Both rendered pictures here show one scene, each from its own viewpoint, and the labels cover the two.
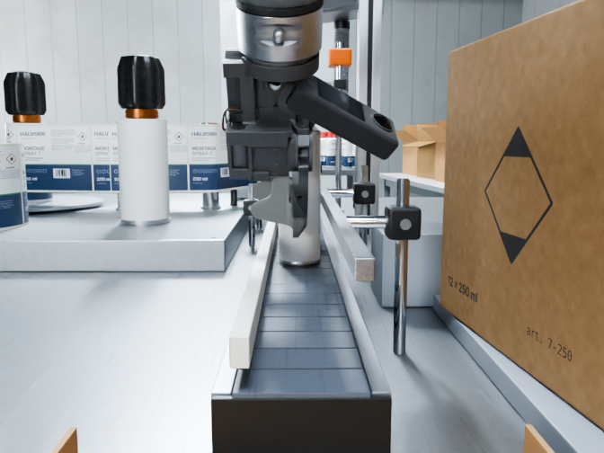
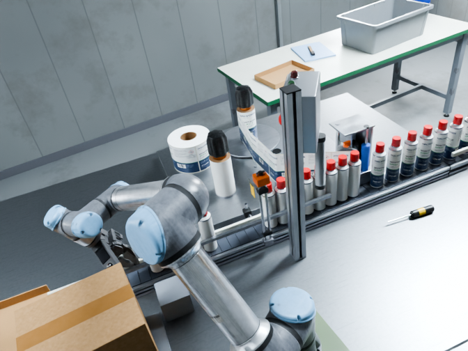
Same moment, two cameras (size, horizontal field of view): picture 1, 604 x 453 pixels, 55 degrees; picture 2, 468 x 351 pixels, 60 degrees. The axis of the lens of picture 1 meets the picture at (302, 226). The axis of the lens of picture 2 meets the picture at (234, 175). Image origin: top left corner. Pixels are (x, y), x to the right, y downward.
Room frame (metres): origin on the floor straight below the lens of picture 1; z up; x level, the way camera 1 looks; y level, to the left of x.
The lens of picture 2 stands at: (0.76, -1.05, 1.99)
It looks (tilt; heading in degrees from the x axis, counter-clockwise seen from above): 37 degrees down; 75
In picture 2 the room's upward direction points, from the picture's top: 9 degrees counter-clockwise
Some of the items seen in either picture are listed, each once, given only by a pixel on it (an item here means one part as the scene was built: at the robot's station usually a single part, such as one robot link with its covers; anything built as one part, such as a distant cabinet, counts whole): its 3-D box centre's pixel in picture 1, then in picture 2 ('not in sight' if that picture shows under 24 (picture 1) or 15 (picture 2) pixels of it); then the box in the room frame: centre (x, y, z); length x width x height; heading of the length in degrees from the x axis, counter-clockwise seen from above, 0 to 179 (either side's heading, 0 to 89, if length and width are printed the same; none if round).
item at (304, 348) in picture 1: (296, 226); (269, 229); (1.15, 0.01, 0.86); 1.65 x 0.08 x 0.04; 1
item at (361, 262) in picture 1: (322, 190); (198, 244); (0.87, -0.03, 0.96); 1.07 x 0.01 x 0.01; 1
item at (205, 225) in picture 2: not in sight; (206, 228); (0.91, 0.01, 0.98); 0.05 x 0.05 x 0.20
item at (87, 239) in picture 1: (93, 220); (253, 163); (1.27, 0.46, 0.86); 0.80 x 0.67 x 0.05; 1
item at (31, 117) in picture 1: (28, 137); (246, 114); (1.32, 0.61, 1.04); 0.09 x 0.09 x 0.29
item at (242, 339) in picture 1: (272, 224); (195, 240); (0.87, 0.04, 0.91); 1.07 x 0.01 x 0.02; 1
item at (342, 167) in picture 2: not in sight; (341, 177); (1.48, 0.02, 0.98); 0.05 x 0.05 x 0.20
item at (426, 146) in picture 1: (439, 150); not in sight; (3.97, -0.93, 0.97); 0.46 x 0.44 x 0.37; 12
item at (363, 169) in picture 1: (348, 223); not in sight; (0.83, -0.07, 0.91); 0.07 x 0.03 x 0.17; 91
